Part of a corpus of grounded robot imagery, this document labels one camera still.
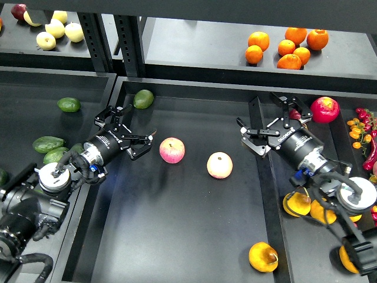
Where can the pale yellow pear middle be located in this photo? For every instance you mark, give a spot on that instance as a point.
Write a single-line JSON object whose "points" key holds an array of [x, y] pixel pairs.
{"points": [[55, 28]]}

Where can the orange lower right small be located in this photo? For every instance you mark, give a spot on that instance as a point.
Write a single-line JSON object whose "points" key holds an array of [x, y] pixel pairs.
{"points": [[303, 53]]}

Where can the green avocado left middle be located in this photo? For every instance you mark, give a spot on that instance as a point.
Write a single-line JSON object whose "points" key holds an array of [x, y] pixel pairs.
{"points": [[55, 155]]}

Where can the black centre tray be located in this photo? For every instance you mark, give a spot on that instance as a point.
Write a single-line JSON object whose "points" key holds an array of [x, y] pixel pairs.
{"points": [[175, 222]]}

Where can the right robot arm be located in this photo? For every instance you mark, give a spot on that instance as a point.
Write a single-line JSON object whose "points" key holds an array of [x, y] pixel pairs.
{"points": [[328, 181]]}

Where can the orange top middle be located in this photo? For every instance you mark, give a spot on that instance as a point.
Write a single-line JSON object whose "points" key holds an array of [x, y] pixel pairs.
{"points": [[296, 35]]}

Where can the pink red apple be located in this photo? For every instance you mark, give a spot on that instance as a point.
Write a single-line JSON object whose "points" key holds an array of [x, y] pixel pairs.
{"points": [[172, 150]]}

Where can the orange front bottom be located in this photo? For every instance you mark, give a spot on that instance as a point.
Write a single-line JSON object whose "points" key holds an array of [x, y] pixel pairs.
{"points": [[290, 62]]}

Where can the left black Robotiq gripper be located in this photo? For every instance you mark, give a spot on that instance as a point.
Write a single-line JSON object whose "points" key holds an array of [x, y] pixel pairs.
{"points": [[114, 138]]}

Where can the green avocado top left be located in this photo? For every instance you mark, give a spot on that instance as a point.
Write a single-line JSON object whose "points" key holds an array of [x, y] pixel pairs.
{"points": [[69, 104]]}

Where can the pale yellow pear front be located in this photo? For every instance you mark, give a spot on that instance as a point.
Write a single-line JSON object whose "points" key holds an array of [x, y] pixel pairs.
{"points": [[46, 41]]}

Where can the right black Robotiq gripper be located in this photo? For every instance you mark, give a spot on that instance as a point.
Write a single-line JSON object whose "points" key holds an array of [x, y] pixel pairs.
{"points": [[292, 143]]}

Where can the black right tray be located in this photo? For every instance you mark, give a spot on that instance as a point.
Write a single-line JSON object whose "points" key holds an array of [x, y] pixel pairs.
{"points": [[308, 252]]}

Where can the dark red apple right tray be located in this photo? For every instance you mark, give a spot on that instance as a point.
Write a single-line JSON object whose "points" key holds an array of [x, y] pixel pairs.
{"points": [[294, 114]]}

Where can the orange top right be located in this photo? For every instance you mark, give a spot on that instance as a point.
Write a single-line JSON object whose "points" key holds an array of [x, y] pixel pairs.
{"points": [[317, 39]]}

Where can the dark green avocado upright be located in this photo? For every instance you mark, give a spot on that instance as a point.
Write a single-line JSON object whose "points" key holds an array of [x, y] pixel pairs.
{"points": [[78, 148]]}

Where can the pale yellow pear hidden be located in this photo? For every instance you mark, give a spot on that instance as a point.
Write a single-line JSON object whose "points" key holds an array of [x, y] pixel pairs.
{"points": [[28, 19]]}

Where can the orange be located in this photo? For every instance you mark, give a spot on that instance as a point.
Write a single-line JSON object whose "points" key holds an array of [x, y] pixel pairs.
{"points": [[296, 35], [260, 39], [290, 62], [253, 54], [317, 39]]}

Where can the black shelf upright post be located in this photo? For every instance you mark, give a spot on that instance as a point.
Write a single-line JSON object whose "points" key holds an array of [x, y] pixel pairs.
{"points": [[129, 31]]}

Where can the pale yellow pear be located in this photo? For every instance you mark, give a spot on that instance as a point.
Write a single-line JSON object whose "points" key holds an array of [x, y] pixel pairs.
{"points": [[55, 28], [46, 41], [74, 32], [62, 16]]}

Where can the dark red apple on shelf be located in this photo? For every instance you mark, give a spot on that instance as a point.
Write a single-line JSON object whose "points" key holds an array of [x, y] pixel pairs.
{"points": [[18, 11]]}

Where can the orange small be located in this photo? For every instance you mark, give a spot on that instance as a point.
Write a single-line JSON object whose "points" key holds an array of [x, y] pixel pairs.
{"points": [[286, 47], [303, 53]]}

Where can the pale yellow pear right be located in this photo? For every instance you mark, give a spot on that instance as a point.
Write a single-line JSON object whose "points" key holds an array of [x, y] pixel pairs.
{"points": [[74, 32]]}

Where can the cherry tomato bunch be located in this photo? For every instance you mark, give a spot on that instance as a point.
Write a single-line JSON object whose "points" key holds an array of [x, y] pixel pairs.
{"points": [[362, 130]]}

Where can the yellow pear under arm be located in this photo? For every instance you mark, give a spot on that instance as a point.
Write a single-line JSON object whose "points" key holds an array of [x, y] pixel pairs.
{"points": [[318, 212]]}

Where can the black left tray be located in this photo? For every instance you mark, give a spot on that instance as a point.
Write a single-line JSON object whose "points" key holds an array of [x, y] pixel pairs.
{"points": [[29, 110]]}

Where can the green avocado top centre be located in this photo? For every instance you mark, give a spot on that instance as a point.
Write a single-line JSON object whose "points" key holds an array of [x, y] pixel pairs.
{"points": [[143, 99]]}

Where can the black tray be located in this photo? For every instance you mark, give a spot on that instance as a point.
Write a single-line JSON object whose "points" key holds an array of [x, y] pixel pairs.
{"points": [[308, 252], [175, 222], [29, 110]]}

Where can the dark avocado at left edge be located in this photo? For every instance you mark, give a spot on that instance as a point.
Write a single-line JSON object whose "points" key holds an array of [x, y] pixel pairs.
{"points": [[3, 177]]}

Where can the orange far left upper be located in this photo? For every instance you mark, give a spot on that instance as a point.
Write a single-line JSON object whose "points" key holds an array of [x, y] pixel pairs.
{"points": [[260, 39]]}

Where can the orange centre small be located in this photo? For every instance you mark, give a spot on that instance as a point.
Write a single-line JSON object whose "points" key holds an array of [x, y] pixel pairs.
{"points": [[286, 47]]}

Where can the pale yellow pear back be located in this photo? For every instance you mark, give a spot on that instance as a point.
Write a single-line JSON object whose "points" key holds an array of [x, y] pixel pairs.
{"points": [[62, 16]]}

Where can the pale pink apple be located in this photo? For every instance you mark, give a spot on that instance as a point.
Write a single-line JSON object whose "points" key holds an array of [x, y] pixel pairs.
{"points": [[219, 165]]}

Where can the red chili pepper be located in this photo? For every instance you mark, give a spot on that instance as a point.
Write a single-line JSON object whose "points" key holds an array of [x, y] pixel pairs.
{"points": [[371, 159]]}

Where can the orange far left lower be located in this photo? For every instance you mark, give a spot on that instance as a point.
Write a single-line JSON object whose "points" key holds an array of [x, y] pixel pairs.
{"points": [[253, 54]]}

